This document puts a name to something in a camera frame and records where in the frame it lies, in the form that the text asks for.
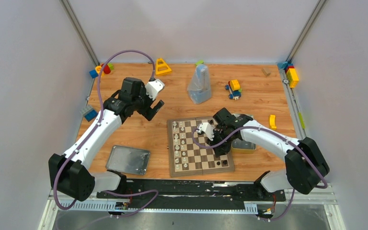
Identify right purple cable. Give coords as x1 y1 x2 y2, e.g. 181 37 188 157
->
192 126 329 222

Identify grey lego brick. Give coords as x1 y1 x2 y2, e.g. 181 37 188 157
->
80 104 93 116

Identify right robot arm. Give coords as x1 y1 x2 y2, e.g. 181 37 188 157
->
197 108 330 200

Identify silver metal tin box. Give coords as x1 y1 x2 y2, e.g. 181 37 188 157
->
230 114 258 155

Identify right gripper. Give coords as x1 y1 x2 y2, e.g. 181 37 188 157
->
206 130 236 157

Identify clear bubble wrap bag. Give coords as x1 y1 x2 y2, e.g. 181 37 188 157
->
187 64 212 104

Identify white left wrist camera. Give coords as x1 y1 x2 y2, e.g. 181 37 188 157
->
145 79 165 101

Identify wooden chess board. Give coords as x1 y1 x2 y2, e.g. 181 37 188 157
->
167 116 235 177

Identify small wooden block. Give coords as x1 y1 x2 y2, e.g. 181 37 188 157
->
262 68 271 77

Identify yellow trapezoid toy block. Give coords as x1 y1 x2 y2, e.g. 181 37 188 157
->
155 58 172 76

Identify toy car blocks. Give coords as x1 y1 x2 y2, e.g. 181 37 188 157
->
225 80 242 100

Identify red cylinder block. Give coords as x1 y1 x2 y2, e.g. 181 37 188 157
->
101 64 111 75

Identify yellow cylinder block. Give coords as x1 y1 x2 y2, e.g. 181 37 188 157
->
95 66 105 77

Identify stacked coloured bricks corner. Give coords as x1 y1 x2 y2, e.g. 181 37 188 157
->
277 62 299 89

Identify small yellow block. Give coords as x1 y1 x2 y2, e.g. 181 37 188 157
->
269 115 277 130

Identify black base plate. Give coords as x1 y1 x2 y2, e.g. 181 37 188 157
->
114 179 286 202

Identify blue cube block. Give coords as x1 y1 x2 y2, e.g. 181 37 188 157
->
89 69 98 79

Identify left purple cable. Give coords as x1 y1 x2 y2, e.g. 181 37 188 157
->
53 49 159 219

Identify blue lego brick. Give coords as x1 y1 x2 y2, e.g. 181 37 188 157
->
83 109 98 122

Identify green block behind bag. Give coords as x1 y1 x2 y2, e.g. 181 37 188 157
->
195 60 204 66

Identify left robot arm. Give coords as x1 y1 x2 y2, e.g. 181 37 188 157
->
48 77 165 201

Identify purple cable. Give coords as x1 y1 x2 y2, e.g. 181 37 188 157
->
53 49 159 219
192 126 329 222

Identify silver tin lid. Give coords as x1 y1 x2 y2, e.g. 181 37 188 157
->
105 145 150 175

